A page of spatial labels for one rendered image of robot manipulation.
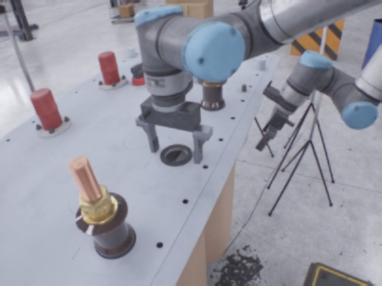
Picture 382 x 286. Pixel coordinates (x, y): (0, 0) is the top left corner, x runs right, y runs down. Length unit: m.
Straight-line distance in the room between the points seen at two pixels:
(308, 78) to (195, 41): 0.51
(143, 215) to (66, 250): 0.17
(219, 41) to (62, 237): 0.48
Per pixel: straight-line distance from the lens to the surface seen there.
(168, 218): 0.55
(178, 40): 0.42
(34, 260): 0.59
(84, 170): 0.39
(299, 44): 5.53
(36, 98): 0.87
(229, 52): 0.41
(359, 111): 0.76
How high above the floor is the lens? 1.80
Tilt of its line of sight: 38 degrees down
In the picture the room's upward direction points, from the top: 5 degrees counter-clockwise
